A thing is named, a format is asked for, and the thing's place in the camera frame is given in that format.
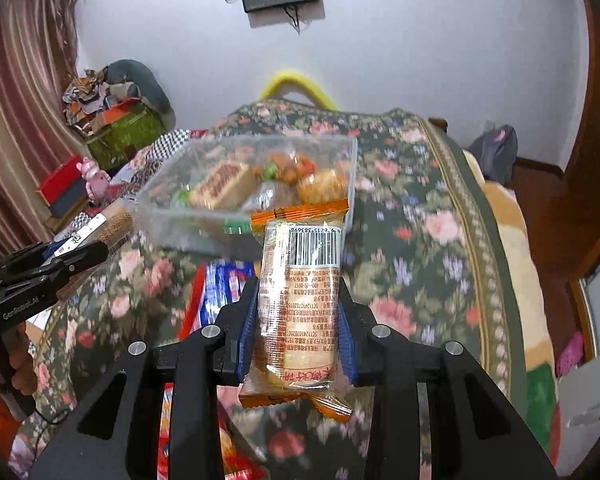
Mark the red box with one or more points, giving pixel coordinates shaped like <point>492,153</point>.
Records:
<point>60,177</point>

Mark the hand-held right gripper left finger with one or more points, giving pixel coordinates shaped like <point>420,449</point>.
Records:
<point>245,330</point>

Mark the orange fried snack bag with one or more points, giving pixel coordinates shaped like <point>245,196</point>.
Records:
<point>290,167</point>

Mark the white door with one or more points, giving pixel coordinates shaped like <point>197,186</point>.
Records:
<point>585,400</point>

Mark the grey backpack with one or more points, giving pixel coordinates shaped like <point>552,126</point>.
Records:
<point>495,155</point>

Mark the red snack packet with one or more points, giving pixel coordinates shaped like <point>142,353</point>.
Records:
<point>167,425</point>

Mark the striped red curtain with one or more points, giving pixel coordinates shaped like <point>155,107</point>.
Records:
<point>20,85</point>

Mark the blue chip bag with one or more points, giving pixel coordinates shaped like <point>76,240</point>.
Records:
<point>222,290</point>

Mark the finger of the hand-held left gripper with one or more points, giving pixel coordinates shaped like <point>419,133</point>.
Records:
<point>25,257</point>
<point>85,256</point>

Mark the orange-edged cracker packet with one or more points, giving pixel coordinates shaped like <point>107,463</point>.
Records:
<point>300,285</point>

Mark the brown cracker packet red label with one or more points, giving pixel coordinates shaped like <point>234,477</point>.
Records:
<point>220,185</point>

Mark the patchwork quilt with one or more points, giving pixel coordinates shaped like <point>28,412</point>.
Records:
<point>160,147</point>

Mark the beige fleece blanket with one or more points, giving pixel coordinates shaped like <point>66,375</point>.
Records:
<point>515,240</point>

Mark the brown packet white label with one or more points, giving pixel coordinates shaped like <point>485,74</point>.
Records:
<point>112,227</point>

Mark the orange cardboard box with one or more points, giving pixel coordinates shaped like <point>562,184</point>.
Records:
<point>117,112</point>

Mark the dark box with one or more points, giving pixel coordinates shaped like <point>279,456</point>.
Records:
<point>67,205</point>

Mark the clear bag of yellow puffs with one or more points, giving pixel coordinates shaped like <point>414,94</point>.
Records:
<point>320,185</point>

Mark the pile of patterned clothes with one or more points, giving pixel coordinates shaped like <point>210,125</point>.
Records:
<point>82,95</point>

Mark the person's left hand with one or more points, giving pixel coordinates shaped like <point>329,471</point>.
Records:
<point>22,360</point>

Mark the clear plastic container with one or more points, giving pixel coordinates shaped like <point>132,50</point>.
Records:
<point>170,230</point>

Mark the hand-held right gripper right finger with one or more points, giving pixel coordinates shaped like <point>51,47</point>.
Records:
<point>347,350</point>

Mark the wooden bed post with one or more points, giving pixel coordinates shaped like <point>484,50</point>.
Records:
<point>438,125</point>

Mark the pink slipper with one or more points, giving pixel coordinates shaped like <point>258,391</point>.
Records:
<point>570,355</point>

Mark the small green packet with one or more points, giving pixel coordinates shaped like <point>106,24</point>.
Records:
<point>185,196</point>

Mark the green box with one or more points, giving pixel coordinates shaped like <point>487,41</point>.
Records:
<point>125,140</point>

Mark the pink toy figure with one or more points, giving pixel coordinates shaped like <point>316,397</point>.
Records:
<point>97,182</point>

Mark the yellow tube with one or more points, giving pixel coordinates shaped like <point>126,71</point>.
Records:
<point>290,76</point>

